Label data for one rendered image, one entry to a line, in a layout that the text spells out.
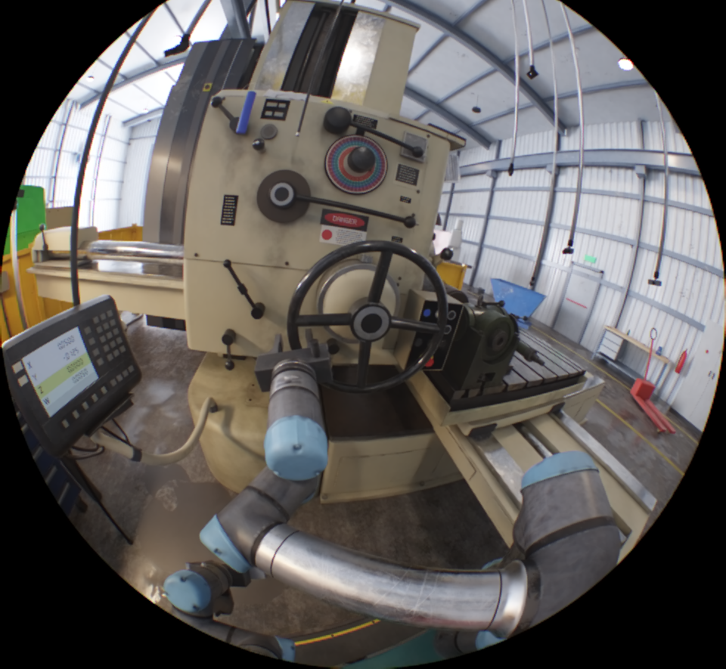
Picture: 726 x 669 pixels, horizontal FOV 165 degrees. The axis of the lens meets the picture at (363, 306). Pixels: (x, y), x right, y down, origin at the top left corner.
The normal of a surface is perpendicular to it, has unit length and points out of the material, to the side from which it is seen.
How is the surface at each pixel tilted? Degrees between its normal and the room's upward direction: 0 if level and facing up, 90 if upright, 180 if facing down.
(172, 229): 90
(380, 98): 90
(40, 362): 71
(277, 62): 90
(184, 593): 25
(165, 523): 0
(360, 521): 0
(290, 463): 90
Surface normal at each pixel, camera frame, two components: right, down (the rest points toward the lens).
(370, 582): -0.11, -0.96
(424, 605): -0.23, -0.79
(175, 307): 0.23, 0.34
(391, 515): 0.18, -0.94
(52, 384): 0.99, -0.14
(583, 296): -0.96, -0.10
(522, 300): -0.72, 0.08
